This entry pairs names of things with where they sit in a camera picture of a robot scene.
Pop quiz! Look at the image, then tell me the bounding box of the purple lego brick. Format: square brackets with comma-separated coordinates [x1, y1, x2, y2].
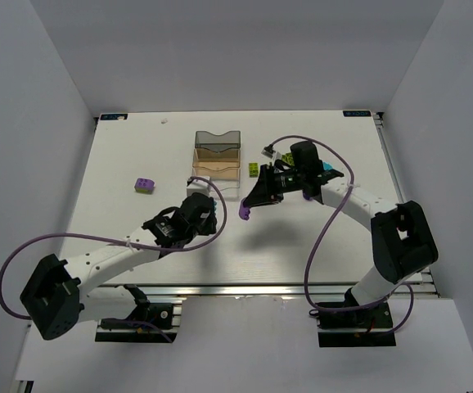
[238, 203, 250, 221]

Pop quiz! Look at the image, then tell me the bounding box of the purple and green lego stack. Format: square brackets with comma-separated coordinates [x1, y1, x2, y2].
[134, 178, 155, 194]

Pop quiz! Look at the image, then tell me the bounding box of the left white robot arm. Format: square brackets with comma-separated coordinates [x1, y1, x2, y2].
[20, 192, 217, 341]

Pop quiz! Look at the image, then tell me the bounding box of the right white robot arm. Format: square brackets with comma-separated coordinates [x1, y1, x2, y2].
[239, 136, 439, 314]

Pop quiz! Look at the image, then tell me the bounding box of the green lego brick near containers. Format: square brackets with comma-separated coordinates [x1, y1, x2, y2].
[248, 162, 259, 178]

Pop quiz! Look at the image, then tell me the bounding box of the long green lego brick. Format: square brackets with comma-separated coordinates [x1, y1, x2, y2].
[282, 153, 294, 165]

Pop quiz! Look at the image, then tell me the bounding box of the clear transparent container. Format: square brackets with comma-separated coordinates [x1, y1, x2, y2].
[192, 167, 240, 201]

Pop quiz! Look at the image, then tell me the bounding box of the grey transparent container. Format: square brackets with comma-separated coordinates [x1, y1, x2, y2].
[195, 130, 241, 152]

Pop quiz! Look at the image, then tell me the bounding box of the right corner label sticker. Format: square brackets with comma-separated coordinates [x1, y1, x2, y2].
[342, 110, 372, 117]

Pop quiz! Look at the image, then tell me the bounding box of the corner label sticker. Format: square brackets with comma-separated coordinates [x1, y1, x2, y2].
[99, 113, 128, 121]
[342, 110, 372, 117]

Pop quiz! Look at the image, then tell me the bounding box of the left corner label sticker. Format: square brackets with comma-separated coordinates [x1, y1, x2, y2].
[99, 113, 128, 121]

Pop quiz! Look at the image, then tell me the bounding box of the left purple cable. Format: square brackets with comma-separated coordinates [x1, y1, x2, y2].
[0, 175, 227, 320]

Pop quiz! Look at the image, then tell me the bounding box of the purple cable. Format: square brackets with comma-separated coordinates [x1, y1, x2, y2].
[0, 175, 227, 320]
[268, 136, 417, 337]

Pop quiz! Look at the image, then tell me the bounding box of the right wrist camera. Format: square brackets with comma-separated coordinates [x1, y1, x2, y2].
[261, 145, 282, 162]

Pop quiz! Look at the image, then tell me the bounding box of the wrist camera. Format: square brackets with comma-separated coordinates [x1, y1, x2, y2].
[261, 145, 282, 162]
[186, 176, 211, 197]

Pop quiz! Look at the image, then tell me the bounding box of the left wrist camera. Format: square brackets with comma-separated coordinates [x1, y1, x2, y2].
[186, 176, 211, 197]

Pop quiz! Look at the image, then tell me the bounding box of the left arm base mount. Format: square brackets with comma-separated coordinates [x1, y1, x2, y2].
[95, 284, 178, 344]

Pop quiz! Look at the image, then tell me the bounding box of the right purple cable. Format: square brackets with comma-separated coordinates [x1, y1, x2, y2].
[268, 136, 417, 337]

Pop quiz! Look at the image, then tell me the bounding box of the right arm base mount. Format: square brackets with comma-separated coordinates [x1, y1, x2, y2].
[309, 290, 396, 348]

